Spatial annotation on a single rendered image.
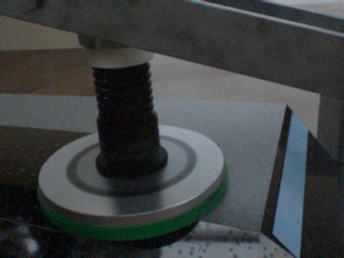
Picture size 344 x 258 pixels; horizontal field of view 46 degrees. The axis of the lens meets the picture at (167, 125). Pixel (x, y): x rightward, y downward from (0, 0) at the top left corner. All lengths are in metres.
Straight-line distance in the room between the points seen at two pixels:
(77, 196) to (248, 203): 0.18
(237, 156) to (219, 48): 0.22
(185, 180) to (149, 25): 0.17
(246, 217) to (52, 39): 5.60
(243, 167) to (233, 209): 0.09
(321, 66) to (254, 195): 0.17
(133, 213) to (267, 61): 0.18
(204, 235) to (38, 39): 5.70
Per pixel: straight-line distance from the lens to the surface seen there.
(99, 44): 0.39
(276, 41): 0.34
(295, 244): 0.44
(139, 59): 0.40
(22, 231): 0.51
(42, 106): 0.79
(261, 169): 0.50
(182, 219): 0.40
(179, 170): 0.45
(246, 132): 0.60
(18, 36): 6.16
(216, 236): 0.41
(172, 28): 0.35
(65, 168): 0.48
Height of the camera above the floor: 1.11
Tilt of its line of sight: 23 degrees down
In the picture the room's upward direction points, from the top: 4 degrees counter-clockwise
